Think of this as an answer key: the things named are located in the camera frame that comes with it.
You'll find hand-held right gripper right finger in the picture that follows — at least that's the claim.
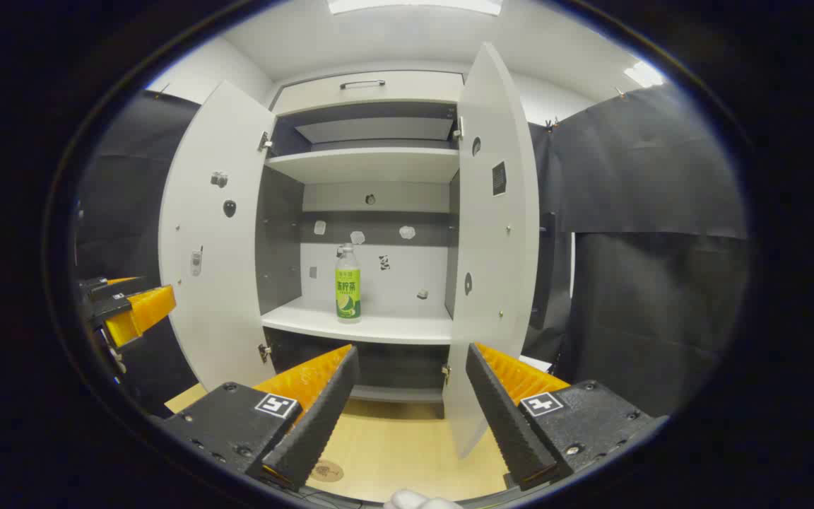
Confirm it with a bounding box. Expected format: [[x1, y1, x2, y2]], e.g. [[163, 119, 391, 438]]
[[465, 343, 669, 492]]

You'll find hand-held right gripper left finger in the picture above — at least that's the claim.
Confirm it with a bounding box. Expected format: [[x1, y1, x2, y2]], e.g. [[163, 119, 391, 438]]
[[160, 344, 360, 493]]

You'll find white cabinet door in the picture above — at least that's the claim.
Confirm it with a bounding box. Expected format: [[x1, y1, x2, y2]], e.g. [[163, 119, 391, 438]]
[[158, 80, 277, 391], [444, 42, 541, 459]]

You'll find green label drink bottle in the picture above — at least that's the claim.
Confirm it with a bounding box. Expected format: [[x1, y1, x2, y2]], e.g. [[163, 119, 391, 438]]
[[335, 243, 362, 324]]

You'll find white and grey cabinet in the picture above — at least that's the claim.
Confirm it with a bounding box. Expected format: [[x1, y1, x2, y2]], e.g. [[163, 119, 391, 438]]
[[255, 69, 466, 418]]

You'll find white cabinet drawer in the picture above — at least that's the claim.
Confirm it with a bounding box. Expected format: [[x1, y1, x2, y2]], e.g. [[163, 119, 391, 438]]
[[273, 70, 464, 116]]

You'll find black backdrop cloth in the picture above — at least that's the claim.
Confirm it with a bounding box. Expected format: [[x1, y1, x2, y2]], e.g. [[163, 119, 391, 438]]
[[520, 83, 750, 418], [73, 88, 203, 418]]

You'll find ceiling light panel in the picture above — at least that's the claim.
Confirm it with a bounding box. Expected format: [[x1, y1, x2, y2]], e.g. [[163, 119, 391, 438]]
[[328, 0, 503, 16], [625, 61, 666, 88]]

